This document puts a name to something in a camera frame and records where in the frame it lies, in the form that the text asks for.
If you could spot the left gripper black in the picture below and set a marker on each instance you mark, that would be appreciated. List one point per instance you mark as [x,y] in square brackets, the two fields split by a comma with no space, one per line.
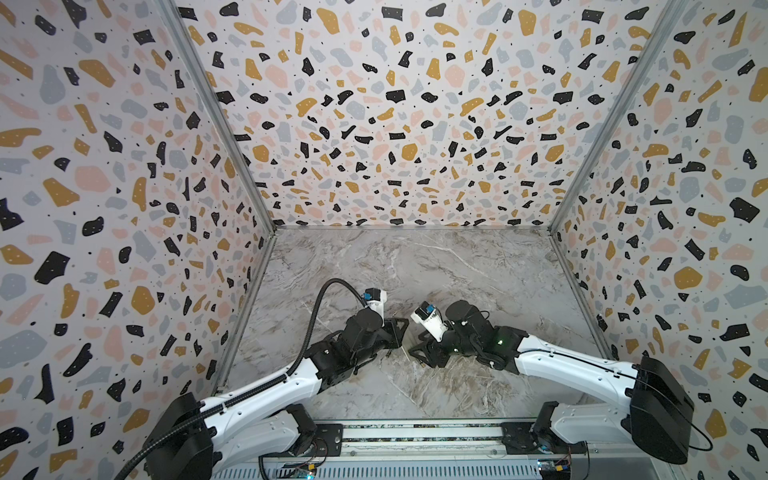
[391,327]

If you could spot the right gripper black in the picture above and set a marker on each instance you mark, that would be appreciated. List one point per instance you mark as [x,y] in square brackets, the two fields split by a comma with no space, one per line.
[437,343]

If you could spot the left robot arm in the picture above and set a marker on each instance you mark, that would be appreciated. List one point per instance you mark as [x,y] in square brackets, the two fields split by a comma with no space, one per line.
[195,439]

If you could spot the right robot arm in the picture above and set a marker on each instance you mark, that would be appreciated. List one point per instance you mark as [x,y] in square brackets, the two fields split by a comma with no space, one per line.
[639,404]

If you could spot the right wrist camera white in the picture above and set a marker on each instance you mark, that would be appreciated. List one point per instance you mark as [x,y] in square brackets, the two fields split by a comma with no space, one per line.
[429,317]

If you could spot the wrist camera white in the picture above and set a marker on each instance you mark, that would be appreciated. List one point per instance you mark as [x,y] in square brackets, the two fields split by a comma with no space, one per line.
[429,317]
[375,300]

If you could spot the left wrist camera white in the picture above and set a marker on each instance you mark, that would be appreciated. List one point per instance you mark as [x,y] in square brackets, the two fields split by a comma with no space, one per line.
[375,300]

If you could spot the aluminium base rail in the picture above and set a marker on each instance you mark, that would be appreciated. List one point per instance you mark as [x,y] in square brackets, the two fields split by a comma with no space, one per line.
[452,440]

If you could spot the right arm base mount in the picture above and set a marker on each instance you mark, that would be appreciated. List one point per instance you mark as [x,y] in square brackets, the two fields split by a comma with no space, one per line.
[529,437]

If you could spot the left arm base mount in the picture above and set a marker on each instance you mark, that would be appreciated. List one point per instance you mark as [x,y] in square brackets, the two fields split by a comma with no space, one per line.
[324,440]

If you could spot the perforated cable tray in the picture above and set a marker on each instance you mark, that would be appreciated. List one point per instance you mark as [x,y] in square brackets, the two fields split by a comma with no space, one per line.
[462,469]

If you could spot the left corner aluminium post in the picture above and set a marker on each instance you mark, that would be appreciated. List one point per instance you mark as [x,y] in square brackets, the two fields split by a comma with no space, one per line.
[178,34]

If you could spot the corner aluminium post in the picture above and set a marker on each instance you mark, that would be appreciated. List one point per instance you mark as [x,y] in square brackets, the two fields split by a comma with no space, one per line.
[669,16]
[178,34]

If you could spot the right corner aluminium post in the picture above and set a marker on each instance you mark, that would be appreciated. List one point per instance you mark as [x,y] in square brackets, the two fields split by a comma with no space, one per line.
[669,16]

